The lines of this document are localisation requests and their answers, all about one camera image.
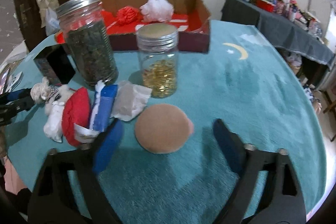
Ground dark grey covered side table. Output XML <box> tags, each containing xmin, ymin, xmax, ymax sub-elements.
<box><xmin>221</xmin><ymin>0</ymin><xmax>335</xmax><ymax>69</ymax></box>

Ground glass jar dark tea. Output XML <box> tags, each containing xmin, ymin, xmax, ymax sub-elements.
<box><xmin>56</xmin><ymin>0</ymin><xmax>118</xmax><ymax>86</ymax></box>

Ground teal plush table cover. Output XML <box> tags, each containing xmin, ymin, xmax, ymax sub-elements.
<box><xmin>4</xmin><ymin>19</ymin><xmax>328</xmax><ymax>219</ymax></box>

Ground crumpled white tissue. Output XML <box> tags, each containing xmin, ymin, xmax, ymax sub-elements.
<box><xmin>111</xmin><ymin>81</ymin><xmax>152</xmax><ymax>122</ymax></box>

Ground red basin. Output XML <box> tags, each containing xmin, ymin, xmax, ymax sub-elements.
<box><xmin>255</xmin><ymin>0</ymin><xmax>275</xmax><ymax>12</ymax></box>

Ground red mesh bath pouf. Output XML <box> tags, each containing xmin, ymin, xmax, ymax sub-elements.
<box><xmin>117</xmin><ymin>6</ymin><xmax>142</xmax><ymax>26</ymax></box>

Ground beige round powder puff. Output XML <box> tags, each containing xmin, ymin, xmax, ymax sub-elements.
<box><xmin>134</xmin><ymin>103</ymin><xmax>194</xmax><ymax>154</ymax></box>

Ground white fluffy scrunchie with bow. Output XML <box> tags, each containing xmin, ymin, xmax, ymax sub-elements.
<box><xmin>45</xmin><ymin>85</ymin><xmax>74</xmax><ymax>116</ymax></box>

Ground glass jar gold capsules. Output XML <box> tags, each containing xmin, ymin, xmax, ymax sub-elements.
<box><xmin>136</xmin><ymin>23</ymin><xmax>179</xmax><ymax>98</ymax></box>

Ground black glossy box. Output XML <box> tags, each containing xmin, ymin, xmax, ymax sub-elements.
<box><xmin>34</xmin><ymin>45</ymin><xmax>75</xmax><ymax>85</ymax></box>

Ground red brain plush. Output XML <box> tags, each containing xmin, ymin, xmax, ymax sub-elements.
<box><xmin>62</xmin><ymin>87</ymin><xmax>91</xmax><ymax>147</ymax></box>

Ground white plastic bag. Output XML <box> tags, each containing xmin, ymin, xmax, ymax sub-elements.
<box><xmin>45</xmin><ymin>7</ymin><xmax>60</xmax><ymax>36</ymax></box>

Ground red cardboard box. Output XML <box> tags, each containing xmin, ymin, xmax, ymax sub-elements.
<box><xmin>56</xmin><ymin>0</ymin><xmax>210</xmax><ymax>53</ymax></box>

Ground white mesh bath pouf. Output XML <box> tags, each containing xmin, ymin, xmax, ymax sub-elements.
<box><xmin>139</xmin><ymin>0</ymin><xmax>174</xmax><ymax>23</ymax></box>

